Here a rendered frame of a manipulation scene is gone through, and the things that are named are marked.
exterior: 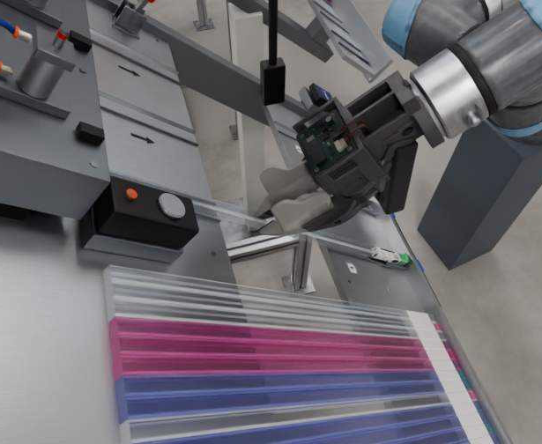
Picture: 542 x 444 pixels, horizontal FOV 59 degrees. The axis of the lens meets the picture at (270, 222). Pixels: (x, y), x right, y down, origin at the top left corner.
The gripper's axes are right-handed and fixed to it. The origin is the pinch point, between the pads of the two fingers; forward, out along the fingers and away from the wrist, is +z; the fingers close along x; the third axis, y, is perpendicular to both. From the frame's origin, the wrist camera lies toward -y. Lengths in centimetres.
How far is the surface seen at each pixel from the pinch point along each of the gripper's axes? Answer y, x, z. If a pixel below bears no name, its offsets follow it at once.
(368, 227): -25.0, -6.1, -5.1
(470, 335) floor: -113, -3, -2
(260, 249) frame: -55, -32, 28
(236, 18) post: -16, -57, -2
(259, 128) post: -44, -57, 13
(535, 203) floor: -139, -40, -41
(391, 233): -29.1, -5.2, -7.2
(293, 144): -13.7, -19.6, -2.3
